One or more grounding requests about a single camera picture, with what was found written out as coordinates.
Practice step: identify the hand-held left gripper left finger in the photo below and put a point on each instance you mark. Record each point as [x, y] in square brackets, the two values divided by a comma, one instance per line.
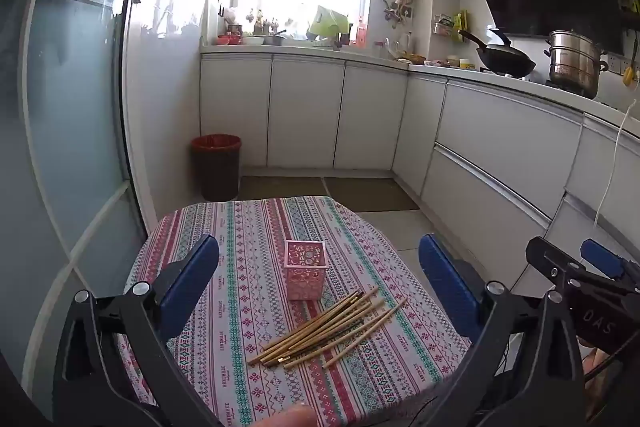
[187, 282]

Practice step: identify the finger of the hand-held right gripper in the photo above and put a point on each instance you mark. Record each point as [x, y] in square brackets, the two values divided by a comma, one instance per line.
[600, 257]
[547, 257]

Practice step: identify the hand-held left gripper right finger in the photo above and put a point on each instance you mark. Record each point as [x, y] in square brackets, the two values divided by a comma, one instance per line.
[450, 287]

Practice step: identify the pink perforated utensil holder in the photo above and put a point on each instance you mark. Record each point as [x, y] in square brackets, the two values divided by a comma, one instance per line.
[305, 274]

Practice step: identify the bunch of bamboo chopsticks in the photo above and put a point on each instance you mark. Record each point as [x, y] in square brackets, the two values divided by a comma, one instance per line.
[312, 332]

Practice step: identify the person's right hand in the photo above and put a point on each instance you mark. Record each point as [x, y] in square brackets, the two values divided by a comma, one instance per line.
[595, 372]

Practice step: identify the person's left hand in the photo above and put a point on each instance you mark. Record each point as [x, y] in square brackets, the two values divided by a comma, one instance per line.
[292, 417]

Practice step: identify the patterned tablecloth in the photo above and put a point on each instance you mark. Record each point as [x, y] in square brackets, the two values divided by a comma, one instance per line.
[260, 307]

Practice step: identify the red-lined trash bin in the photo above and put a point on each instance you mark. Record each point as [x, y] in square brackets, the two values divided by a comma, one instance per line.
[215, 167]

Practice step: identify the olive floor mat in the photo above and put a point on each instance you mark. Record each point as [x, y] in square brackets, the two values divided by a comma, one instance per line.
[280, 188]
[370, 194]

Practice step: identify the yellow hanging brush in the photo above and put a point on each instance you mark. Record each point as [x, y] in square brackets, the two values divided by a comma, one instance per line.
[629, 74]

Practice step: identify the steel steamer pot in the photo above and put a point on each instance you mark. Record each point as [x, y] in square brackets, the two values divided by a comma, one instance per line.
[572, 67]

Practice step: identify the black wok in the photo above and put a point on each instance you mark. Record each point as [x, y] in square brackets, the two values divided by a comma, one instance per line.
[505, 59]

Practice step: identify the frosted glass sliding door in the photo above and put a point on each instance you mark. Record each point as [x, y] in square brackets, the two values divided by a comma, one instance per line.
[75, 107]

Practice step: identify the white yellow cup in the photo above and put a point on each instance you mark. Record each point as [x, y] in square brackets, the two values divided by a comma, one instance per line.
[467, 64]

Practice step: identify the white kitchen cabinets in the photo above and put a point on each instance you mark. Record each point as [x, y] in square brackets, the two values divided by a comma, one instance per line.
[305, 107]

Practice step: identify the red bowl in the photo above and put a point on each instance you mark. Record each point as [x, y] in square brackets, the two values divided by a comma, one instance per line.
[229, 40]

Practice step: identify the glass pitcher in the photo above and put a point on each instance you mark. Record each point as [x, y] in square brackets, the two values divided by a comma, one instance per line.
[395, 48]

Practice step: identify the steel pan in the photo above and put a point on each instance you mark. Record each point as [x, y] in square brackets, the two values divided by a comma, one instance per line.
[272, 39]

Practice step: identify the white kitchen countertop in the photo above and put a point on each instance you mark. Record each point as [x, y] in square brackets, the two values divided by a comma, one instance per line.
[300, 49]

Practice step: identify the white cutting board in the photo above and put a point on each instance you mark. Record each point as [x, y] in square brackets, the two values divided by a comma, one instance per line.
[212, 22]

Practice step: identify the red bottle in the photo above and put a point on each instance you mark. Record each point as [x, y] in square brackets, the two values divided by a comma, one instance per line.
[361, 32]

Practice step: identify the water heater pipes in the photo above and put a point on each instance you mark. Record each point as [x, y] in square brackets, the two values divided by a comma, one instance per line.
[397, 9]

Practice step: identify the lime green bag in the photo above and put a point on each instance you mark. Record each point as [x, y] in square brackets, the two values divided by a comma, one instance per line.
[325, 24]

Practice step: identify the wall socket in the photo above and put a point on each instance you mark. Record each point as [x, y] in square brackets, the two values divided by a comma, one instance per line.
[615, 64]

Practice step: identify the wall spice rack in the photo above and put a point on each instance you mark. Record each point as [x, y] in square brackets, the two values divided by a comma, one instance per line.
[442, 27]

